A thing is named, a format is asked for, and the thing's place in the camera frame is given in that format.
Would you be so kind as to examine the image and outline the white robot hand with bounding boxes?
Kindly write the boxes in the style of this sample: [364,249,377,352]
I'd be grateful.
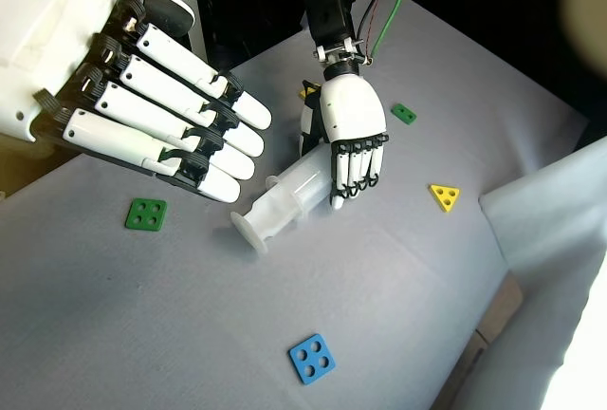
[298,75,390,212]
[0,0,273,204]

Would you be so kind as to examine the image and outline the large translucent plastic syringe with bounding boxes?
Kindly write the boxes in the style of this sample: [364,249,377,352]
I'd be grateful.
[230,143,339,254]

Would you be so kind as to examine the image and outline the small green two-hole block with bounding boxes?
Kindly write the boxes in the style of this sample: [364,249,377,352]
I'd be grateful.
[390,102,418,125]

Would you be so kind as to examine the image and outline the yellow triangle three-hole block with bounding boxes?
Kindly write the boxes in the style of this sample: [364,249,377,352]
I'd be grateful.
[429,183,461,214]

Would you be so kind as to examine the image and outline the green square four-hole block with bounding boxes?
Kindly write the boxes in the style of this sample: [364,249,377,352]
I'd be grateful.
[124,197,168,232]

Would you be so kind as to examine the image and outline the grey table cloth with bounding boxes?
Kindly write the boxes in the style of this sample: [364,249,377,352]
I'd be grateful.
[0,0,589,410]

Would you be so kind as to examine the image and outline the white fabric sheet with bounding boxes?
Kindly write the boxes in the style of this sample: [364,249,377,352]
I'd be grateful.
[454,137,607,410]

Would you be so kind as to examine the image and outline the blue square four-hole block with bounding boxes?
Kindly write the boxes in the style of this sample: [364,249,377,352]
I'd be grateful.
[287,333,338,385]

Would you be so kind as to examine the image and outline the thin red wires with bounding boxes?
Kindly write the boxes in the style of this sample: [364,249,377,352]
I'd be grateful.
[358,0,404,58]

